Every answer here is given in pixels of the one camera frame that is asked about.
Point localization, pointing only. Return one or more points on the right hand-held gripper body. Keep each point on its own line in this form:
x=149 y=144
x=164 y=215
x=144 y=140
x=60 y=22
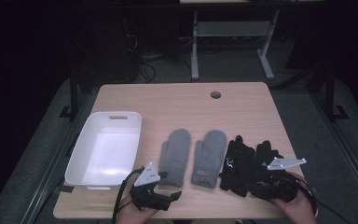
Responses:
x=284 y=163

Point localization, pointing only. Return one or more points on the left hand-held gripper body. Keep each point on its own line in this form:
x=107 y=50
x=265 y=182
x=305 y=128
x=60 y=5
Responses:
x=147 y=177

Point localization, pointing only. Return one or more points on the black glove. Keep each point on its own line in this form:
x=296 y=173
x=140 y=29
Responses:
x=237 y=165
x=265 y=152

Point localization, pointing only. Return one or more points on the plain grey mitten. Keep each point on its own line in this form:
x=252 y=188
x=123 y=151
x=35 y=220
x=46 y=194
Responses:
x=175 y=155

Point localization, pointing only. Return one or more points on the grey mitten with label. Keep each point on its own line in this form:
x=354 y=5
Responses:
x=209 y=158

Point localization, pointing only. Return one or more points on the white plastic basin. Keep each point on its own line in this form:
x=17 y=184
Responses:
x=105 y=149

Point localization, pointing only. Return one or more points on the person's left hand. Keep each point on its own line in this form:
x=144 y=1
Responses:
x=132 y=214

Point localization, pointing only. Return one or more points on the person's right hand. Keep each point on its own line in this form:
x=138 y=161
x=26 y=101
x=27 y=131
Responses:
x=301 y=208

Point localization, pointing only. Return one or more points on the dark tape strip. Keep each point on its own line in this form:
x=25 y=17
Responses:
x=66 y=188

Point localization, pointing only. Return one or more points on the black metal stand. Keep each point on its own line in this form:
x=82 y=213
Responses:
x=330 y=93
x=73 y=93

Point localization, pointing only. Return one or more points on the dark computer case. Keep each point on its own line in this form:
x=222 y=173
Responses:
x=105 y=53

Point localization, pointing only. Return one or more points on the aluminium rail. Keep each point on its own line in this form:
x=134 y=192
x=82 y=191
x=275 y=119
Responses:
x=52 y=161
x=348 y=149

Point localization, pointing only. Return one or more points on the white metal desk frame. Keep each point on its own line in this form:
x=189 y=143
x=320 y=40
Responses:
x=233 y=28

